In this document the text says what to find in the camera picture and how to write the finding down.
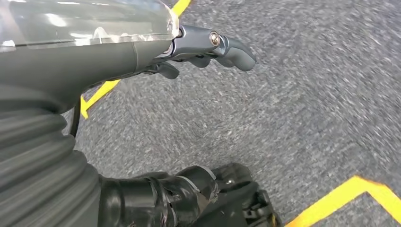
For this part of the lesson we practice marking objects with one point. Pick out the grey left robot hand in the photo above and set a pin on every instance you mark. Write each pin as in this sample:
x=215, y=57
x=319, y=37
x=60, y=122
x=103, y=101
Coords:
x=78, y=59

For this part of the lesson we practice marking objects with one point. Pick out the black robot foot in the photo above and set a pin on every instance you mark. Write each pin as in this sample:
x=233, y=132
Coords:
x=238, y=200

